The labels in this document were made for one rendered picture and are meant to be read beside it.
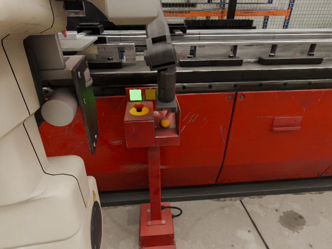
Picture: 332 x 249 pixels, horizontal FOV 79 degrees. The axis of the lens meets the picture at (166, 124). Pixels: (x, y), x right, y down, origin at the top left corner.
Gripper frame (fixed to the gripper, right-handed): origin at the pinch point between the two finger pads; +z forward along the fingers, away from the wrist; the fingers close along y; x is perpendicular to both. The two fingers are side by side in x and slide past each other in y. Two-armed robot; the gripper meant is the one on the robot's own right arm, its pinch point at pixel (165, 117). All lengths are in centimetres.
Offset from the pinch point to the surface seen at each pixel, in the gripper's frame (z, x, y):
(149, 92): -1.3, 5.1, 13.9
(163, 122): 5.8, 0.1, 3.5
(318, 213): 76, -98, -11
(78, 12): -21, 34, 45
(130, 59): -3.6, 13.5, 37.1
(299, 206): 78, -89, -5
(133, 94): -0.4, 11.7, 13.6
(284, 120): 22, -65, 18
